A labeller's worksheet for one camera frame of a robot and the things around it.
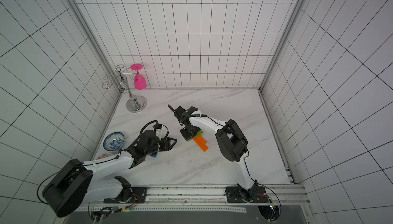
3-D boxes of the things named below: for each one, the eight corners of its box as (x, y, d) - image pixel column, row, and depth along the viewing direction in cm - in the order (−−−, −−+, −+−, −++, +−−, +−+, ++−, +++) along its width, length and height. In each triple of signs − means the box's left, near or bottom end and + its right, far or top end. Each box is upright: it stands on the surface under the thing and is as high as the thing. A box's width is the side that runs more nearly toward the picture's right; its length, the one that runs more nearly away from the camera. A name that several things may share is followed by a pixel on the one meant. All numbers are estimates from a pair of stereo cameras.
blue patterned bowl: (105, 150, 90) (101, 147, 86) (111, 136, 96) (107, 132, 92) (122, 150, 90) (119, 147, 86) (127, 136, 96) (124, 132, 92)
